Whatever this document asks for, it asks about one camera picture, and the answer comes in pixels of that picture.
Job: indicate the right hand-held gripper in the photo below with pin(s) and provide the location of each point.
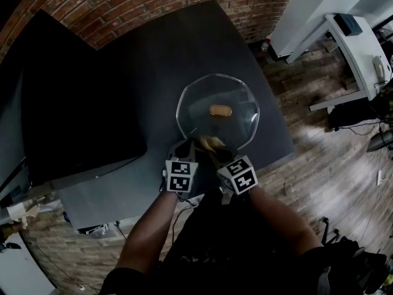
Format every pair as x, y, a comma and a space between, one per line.
241, 177

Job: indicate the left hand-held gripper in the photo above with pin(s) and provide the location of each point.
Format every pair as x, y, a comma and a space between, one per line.
179, 177

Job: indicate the yellow sponge cloth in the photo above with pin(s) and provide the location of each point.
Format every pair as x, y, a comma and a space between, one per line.
208, 143

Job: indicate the clear glass plate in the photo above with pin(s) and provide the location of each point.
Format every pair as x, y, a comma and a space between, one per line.
215, 94

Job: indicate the person's left forearm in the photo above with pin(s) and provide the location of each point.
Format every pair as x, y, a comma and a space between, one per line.
147, 232

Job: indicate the person's right forearm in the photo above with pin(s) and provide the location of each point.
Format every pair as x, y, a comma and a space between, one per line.
282, 220

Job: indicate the person's black shirt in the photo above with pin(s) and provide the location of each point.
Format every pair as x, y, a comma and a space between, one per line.
221, 250

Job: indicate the large black appliance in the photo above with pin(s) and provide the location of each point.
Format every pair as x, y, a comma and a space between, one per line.
76, 103

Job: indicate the black and white patterned bag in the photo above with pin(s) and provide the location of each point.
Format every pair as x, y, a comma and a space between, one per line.
92, 230

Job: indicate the small white bottle red cap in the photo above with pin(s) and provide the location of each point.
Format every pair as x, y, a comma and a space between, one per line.
266, 45

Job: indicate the slim white power strip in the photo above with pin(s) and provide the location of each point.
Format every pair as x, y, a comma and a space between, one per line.
379, 177

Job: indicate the black stand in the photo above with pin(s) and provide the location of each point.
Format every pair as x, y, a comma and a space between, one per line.
380, 141

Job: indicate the white desk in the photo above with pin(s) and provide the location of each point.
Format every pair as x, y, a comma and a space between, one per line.
359, 60

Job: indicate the black office chair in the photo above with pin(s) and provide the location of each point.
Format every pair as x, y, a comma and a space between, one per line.
359, 266

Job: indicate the black box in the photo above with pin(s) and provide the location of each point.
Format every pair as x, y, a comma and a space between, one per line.
347, 25

